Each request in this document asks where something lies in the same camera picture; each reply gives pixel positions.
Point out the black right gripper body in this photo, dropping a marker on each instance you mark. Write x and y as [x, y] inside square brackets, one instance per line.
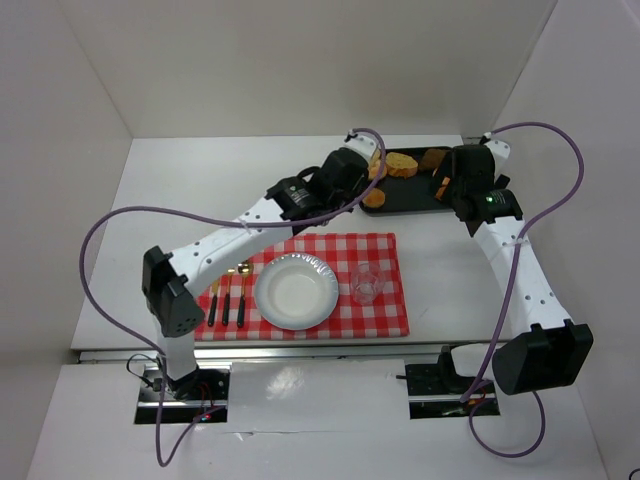
[447, 179]

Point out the gold spoon black handle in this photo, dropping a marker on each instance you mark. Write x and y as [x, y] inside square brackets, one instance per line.
[245, 270]

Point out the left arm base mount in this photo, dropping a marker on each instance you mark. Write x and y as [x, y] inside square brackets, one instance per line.
[205, 397]

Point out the black bread tray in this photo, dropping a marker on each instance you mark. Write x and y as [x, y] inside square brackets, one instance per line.
[410, 195]

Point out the square toast slice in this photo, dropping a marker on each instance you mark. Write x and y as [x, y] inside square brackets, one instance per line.
[400, 165]

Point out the gold knife black handle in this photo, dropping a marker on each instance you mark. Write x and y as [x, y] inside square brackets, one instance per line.
[214, 290]

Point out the ring bagel bread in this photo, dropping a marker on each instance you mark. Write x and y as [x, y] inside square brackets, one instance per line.
[376, 169]

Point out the clear drinking glass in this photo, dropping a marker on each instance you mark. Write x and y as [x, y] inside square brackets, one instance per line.
[367, 282]

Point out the brown bread piece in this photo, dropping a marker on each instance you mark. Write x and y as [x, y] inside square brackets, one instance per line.
[432, 159]

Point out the aluminium rail front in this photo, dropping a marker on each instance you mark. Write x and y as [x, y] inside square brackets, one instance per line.
[350, 349]

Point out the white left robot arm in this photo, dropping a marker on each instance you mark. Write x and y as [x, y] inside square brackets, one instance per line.
[173, 281]

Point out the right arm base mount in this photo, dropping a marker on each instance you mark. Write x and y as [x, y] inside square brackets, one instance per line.
[434, 390]

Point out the gold fork black handle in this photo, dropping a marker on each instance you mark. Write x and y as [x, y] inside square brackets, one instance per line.
[227, 297]

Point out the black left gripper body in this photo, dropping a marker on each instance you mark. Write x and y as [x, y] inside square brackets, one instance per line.
[361, 176]

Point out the red white checkered cloth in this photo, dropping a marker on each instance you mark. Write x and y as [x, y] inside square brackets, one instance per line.
[386, 317]

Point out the small round bun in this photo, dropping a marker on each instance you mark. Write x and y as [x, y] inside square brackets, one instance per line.
[375, 199]

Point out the white round plate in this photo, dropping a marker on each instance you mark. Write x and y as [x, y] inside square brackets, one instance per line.
[296, 291]

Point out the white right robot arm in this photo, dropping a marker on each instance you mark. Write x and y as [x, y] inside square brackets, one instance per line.
[548, 349]

